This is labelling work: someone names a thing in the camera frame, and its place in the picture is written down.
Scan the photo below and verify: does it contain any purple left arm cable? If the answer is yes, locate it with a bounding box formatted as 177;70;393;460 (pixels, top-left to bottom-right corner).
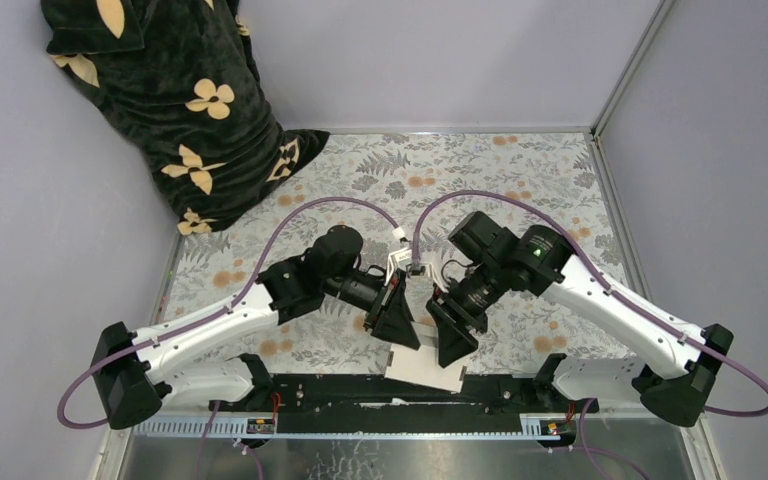
55;196;405;431

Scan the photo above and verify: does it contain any floral patterned table cloth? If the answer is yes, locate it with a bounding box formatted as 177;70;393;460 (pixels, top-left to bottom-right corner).
147;131;656;375

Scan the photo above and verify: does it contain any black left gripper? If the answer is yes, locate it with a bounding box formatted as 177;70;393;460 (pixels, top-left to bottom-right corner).
323;272;421;355

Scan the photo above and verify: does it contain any black floral plush blanket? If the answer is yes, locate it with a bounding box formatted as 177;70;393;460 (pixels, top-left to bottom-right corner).
41;0;329;236

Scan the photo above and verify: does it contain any white cardboard paper box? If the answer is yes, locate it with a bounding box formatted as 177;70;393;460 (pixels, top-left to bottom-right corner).
384;344;468;393

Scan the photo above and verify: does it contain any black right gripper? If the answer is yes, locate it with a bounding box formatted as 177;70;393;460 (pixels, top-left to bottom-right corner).
425;255;509;367

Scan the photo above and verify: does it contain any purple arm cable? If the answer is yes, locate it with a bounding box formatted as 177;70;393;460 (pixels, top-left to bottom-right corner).
410;189;768;420
55;196;405;431

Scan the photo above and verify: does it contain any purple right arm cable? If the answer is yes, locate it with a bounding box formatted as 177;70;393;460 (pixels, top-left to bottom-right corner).
410;189;768;420

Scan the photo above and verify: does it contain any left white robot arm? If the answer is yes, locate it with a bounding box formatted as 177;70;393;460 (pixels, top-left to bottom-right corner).
92;225;420;430

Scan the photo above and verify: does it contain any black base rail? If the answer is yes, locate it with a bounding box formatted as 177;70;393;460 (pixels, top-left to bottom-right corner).
217;374;586;414

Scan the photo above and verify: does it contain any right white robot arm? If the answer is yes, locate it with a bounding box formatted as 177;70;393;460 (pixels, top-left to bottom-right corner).
426;212;733;427

